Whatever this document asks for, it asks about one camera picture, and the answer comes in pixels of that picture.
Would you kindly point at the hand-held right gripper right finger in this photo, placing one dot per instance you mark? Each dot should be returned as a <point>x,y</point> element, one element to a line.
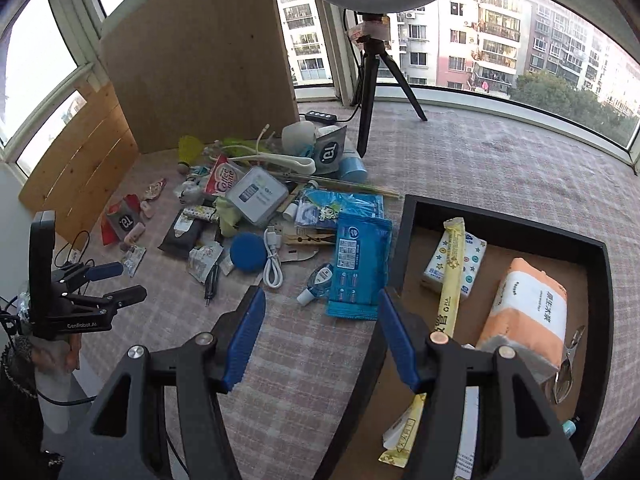
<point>400,345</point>

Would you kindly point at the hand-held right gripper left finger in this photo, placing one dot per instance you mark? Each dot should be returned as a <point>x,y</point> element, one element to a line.
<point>245,340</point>

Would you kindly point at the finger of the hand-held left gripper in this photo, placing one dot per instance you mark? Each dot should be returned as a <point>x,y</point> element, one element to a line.
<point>105,271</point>
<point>125,295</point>

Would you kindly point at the yellow long straw packet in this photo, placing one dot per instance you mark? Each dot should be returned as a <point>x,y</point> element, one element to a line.
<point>452,280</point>

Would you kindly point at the blue round lid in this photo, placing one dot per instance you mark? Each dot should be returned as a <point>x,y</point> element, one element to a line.
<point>248,252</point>

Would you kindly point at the white printed box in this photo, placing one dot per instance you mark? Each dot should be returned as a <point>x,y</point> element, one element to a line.
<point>470,430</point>

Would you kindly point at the star dotted tissue pack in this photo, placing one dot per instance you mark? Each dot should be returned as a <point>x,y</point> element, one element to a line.
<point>475,255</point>

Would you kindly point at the orange white tissue pack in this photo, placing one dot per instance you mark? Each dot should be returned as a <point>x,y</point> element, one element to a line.
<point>530,310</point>

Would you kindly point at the black tray container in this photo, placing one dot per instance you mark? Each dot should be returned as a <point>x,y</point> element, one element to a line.
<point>500,222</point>

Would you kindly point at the metal clip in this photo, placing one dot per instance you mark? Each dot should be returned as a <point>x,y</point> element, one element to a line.
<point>567,360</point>

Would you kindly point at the person's left hand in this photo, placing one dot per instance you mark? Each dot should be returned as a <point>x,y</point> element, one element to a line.
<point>55,355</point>

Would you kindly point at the red fabric pouch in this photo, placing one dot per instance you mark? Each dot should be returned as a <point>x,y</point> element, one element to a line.
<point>111,230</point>

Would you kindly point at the pink bottle grey cap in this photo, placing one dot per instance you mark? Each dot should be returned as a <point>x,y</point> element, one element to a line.
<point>134,236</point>

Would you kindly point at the small pink bottle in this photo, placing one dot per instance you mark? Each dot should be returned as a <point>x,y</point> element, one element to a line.
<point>146,207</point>

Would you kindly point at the black wipes pack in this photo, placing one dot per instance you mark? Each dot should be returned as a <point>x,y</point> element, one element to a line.
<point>180,235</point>

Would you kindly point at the small dropper bottle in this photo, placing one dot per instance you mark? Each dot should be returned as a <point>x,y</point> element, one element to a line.
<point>315,282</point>

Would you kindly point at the blue wet wipes pack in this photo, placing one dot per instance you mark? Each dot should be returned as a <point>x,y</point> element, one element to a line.
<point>357,260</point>

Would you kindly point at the small red white creamer packet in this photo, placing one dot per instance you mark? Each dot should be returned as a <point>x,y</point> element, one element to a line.
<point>154,189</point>

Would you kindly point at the yellow dotted tube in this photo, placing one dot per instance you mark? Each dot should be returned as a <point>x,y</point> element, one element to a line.
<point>200,212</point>

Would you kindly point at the wood slat panel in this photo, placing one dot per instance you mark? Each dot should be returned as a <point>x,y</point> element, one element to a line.
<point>80,160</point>

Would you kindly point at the wooden clothespin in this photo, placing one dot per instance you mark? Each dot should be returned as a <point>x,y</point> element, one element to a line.
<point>307,243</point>
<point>310,232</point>

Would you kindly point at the pale green plastic bag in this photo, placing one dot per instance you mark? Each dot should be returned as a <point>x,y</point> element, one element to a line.
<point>227,215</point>

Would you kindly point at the grey square tin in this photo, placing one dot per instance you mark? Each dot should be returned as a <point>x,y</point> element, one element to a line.
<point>260,195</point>

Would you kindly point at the blue card pack green figure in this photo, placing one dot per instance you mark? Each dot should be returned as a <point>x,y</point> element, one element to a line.
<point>345,207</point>

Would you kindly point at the yellow shuttlecock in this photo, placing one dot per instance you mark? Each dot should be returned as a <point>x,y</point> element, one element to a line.
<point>189,149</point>

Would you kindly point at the large red creamer packet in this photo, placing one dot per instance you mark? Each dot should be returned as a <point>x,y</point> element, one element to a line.
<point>222,177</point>

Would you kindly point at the person's dark clothing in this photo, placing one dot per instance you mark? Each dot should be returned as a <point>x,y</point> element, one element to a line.
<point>20,440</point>

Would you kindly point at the bamboo chopsticks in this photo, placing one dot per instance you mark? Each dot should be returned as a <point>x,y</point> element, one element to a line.
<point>350,187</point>

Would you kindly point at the light blue roll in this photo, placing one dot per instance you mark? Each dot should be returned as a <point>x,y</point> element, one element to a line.
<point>352,167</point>

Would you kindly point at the lime green packet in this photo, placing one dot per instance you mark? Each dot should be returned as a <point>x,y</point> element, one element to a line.
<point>245,146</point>

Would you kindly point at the small teal bottle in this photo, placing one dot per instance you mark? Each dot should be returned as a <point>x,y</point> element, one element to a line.
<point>570,427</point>

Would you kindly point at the wooden board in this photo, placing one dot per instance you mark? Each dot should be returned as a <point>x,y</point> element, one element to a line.
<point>200,60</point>

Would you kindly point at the black inline remote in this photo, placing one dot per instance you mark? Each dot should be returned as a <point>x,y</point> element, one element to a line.
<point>320,116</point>

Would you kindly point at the black tripod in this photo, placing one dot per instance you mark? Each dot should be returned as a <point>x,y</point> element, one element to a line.
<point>370,85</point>

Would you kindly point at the white round camera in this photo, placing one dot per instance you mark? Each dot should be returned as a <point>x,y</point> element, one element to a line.
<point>298,136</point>

